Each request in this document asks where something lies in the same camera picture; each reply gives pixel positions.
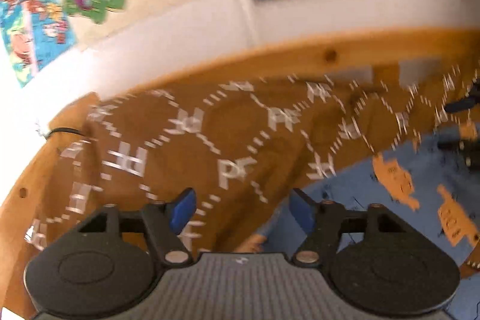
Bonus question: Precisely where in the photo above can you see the blue pants with orange cars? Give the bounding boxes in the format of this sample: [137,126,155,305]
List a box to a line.
[243,129,479,319]

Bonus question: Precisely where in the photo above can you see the brown PF patterned blanket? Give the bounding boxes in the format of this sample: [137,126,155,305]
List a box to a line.
[25,67,479,250]

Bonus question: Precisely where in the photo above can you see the blue cartoon poster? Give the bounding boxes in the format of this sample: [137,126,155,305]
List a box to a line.
[1,0,77,87]

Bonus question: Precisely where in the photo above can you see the wooden bed frame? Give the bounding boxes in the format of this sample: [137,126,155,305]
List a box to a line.
[1,28,479,318]

